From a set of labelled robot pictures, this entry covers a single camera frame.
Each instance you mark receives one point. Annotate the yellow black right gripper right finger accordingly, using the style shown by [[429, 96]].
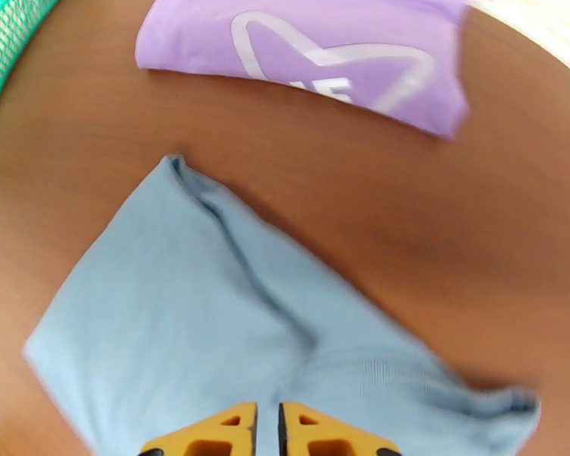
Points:
[[318, 435]]

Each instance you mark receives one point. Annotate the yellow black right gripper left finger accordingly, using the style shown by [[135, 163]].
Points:
[[214, 435]]

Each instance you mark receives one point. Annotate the blue-grey t-shirt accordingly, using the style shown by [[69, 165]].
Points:
[[180, 302]]

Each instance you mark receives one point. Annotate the purple t-shirt with white print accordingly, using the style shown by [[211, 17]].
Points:
[[313, 36]]

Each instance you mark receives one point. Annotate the teal plastic mesh basket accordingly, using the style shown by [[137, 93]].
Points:
[[5, 36]]

